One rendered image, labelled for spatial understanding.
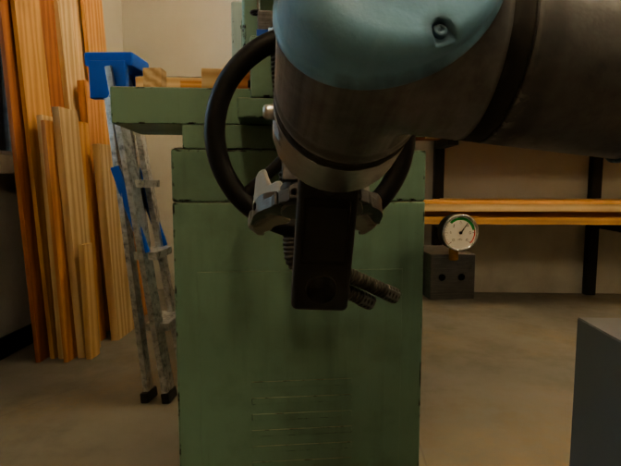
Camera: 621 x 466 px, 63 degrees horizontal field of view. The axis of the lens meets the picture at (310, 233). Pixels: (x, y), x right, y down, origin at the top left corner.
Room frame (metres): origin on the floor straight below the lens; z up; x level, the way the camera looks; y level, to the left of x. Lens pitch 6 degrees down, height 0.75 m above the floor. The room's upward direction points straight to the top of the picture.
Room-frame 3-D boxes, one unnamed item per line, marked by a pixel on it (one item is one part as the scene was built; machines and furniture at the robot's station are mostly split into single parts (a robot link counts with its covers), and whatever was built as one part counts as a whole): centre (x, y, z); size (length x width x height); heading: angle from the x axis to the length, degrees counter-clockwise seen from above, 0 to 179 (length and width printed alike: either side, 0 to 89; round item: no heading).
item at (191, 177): (1.16, 0.04, 0.76); 0.57 x 0.45 x 0.09; 6
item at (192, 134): (0.98, 0.03, 0.82); 0.40 x 0.21 x 0.04; 96
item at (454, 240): (0.85, -0.25, 0.65); 0.06 x 0.04 x 0.08; 96
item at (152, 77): (0.89, 0.27, 0.92); 0.03 x 0.03 x 0.04; 0
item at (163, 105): (0.93, 0.03, 0.87); 0.61 x 0.30 x 0.06; 96
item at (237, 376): (1.16, 0.04, 0.36); 0.58 x 0.45 x 0.71; 6
